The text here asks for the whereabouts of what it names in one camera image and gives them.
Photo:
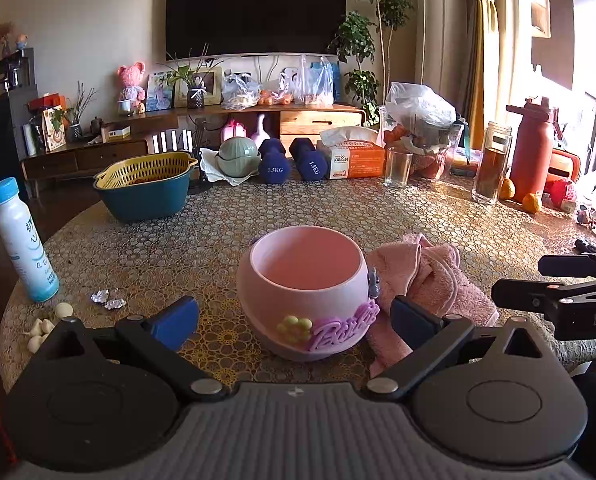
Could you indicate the tall leafy houseplant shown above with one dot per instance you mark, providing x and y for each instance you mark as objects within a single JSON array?
[{"x": 360, "y": 40}]

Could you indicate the large clear plastic bags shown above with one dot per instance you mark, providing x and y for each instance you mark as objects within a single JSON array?
[{"x": 308, "y": 82}]

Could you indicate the pink plastic bowl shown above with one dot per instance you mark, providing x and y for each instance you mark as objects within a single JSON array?
[{"x": 278, "y": 302}]

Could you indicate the cream picture frame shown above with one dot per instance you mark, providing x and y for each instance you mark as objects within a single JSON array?
[{"x": 212, "y": 85}]

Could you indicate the small figurine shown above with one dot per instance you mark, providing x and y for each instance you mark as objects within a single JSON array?
[{"x": 21, "y": 41}]

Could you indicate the small metal cup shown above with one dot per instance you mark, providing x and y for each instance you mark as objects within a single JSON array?
[{"x": 125, "y": 107}]

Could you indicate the pink small bag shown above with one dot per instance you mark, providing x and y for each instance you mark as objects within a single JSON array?
[{"x": 233, "y": 131}]

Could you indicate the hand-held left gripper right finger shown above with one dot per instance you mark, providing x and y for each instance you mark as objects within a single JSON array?
[{"x": 413, "y": 322}]

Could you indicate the small potted plant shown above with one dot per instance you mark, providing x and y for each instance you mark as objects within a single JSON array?
[{"x": 195, "y": 97}]

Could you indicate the pink plush doll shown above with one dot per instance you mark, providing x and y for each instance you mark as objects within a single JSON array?
[{"x": 130, "y": 80}]

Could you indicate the pink fluffy towel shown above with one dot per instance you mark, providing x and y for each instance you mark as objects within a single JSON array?
[{"x": 428, "y": 270}]

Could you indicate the teal bowl yellow colander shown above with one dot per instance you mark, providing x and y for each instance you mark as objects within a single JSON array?
[{"x": 142, "y": 205}]

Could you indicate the blue dumbbell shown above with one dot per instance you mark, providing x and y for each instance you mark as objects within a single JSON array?
[
  {"x": 274, "y": 167},
  {"x": 310, "y": 162}
]

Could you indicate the small orange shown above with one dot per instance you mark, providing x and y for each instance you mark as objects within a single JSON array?
[
  {"x": 507, "y": 189},
  {"x": 531, "y": 202}
]

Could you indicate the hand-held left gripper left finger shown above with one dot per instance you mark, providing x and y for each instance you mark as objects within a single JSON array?
[{"x": 177, "y": 320}]

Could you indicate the clear drinking glass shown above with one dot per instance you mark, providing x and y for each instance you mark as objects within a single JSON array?
[{"x": 398, "y": 170}]

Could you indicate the white router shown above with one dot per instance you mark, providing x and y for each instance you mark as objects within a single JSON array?
[{"x": 170, "y": 142}]

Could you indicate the crumpled foil wrapper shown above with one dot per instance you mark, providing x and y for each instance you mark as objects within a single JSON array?
[
  {"x": 99, "y": 296},
  {"x": 115, "y": 304}
]

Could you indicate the yellow curtain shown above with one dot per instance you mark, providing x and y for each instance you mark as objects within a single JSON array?
[{"x": 483, "y": 60}]

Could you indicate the vase of pink flowers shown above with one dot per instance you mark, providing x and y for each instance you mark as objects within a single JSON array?
[{"x": 1, "y": 37}]

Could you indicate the clear container of fruit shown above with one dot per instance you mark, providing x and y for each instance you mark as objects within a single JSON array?
[{"x": 433, "y": 155}]

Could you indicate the colourful lidded container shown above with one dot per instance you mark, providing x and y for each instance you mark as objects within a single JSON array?
[{"x": 465, "y": 162}]

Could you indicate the yellow plastic colander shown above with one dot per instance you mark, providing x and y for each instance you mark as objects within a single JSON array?
[{"x": 142, "y": 165}]

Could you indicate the glass tea bottle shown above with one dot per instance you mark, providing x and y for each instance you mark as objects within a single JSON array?
[{"x": 490, "y": 170}]

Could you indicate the plastic bag of snacks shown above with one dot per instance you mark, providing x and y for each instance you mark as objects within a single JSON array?
[{"x": 240, "y": 92}]

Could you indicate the black tall cabinet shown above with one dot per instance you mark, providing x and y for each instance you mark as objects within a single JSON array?
[{"x": 5, "y": 140}]

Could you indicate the white standing air conditioner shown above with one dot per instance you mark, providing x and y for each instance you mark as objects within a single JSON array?
[{"x": 443, "y": 25}]

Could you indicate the white bottle with blue cap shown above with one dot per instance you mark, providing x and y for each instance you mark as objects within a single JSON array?
[{"x": 22, "y": 250}]

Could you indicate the printed paper bag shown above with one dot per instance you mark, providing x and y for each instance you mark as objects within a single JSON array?
[{"x": 54, "y": 132}]

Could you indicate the white cylinder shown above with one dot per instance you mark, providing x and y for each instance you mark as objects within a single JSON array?
[{"x": 29, "y": 140}]

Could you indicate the white flat box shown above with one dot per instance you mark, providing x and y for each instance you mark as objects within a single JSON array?
[{"x": 116, "y": 134}]

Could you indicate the white cloth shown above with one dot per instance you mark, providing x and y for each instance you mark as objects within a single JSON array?
[{"x": 208, "y": 165}]

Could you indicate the pile of oranges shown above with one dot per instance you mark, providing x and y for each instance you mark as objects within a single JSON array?
[{"x": 273, "y": 99}]

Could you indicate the pink swan figure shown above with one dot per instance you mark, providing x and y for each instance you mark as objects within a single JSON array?
[{"x": 260, "y": 135}]

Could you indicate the garlic clove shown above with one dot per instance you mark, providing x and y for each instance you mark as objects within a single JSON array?
[
  {"x": 63, "y": 310},
  {"x": 33, "y": 327},
  {"x": 47, "y": 326},
  {"x": 35, "y": 344}
]

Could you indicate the unframed photo print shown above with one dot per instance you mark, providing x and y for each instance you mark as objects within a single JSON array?
[{"x": 158, "y": 92}]

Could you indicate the clear plastic bag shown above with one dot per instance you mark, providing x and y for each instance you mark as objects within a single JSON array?
[{"x": 418, "y": 102}]

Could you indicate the coffee machine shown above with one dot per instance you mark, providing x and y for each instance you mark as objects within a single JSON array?
[{"x": 15, "y": 72}]

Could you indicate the green ceramic lidded pot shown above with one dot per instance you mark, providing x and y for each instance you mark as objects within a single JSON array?
[{"x": 236, "y": 155}]

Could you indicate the wooden television cabinet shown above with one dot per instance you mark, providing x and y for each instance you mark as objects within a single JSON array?
[{"x": 117, "y": 152}]

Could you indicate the orange and white tissue box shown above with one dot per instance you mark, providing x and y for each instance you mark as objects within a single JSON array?
[{"x": 358, "y": 160}]

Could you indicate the small dark teapot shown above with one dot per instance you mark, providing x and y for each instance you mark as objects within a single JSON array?
[{"x": 97, "y": 126}]

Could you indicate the red box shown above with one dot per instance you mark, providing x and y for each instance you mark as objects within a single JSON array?
[{"x": 47, "y": 101}]

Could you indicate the flat screen television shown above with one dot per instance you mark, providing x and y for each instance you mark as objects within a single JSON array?
[{"x": 253, "y": 10}]

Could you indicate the red water bottle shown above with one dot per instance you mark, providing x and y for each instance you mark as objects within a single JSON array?
[{"x": 530, "y": 155}]

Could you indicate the orange case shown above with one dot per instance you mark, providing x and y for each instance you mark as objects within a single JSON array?
[{"x": 565, "y": 165}]

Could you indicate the vase with dry twigs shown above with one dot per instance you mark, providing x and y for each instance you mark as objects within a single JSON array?
[{"x": 75, "y": 127}]

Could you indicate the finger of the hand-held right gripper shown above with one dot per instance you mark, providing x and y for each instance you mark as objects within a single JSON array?
[
  {"x": 523, "y": 294},
  {"x": 573, "y": 265}
]

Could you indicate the blue box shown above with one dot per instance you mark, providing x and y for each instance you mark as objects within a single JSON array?
[{"x": 335, "y": 82}]

